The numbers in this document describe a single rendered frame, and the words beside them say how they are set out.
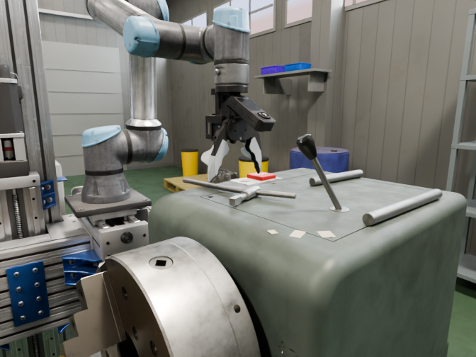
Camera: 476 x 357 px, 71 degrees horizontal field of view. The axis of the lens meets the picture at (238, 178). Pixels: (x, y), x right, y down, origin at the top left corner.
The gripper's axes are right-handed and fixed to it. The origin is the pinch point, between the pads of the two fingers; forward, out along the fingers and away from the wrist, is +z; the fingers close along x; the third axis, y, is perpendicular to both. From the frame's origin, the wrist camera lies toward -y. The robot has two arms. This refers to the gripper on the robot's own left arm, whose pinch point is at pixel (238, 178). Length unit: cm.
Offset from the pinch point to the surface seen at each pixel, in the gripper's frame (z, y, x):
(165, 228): 9.0, 4.1, 16.4
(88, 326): 14.9, -9.7, 36.5
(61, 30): -174, 738, -162
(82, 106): -20, 730, -186
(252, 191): 2.3, -4.3, -0.4
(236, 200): 2.6, -6.4, 6.1
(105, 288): 11.4, -7.3, 33.0
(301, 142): -9.4, -18.2, 1.1
